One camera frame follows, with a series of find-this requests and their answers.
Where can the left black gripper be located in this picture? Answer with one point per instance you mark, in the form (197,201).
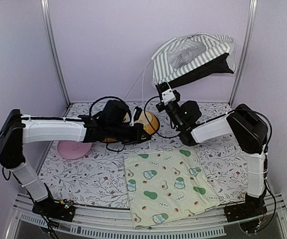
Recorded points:
(137,137)

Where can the avocado print cushion mat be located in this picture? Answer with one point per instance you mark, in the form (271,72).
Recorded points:
(167,186)

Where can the striped fabric pet tent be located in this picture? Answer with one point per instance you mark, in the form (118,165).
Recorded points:
(183,60)

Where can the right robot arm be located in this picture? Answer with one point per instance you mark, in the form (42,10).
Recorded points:
(251,133)

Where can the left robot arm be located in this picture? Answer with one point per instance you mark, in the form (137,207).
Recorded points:
(19,129)

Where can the yellow double pet feeder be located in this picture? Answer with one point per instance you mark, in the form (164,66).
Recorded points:
(151,125)

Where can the floral table cloth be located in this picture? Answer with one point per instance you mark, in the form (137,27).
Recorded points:
(97,179)

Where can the pink round plate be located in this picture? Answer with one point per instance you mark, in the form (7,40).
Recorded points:
(71,150)

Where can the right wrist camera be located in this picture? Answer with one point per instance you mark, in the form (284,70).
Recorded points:
(169,98)

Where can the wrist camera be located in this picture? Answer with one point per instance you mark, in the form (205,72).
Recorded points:
(135,116)
(169,98)

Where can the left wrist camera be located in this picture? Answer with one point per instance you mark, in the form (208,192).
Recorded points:
(135,116)

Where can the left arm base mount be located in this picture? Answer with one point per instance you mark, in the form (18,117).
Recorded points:
(63,210)

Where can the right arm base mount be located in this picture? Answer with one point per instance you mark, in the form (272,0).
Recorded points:
(252,207)

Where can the right aluminium frame post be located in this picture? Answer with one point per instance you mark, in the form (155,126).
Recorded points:
(244,52)

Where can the aluminium frame post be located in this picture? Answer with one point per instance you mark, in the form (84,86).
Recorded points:
(53,49)
(244,52)

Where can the left aluminium frame post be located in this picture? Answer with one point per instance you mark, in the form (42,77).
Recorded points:
(53,49)

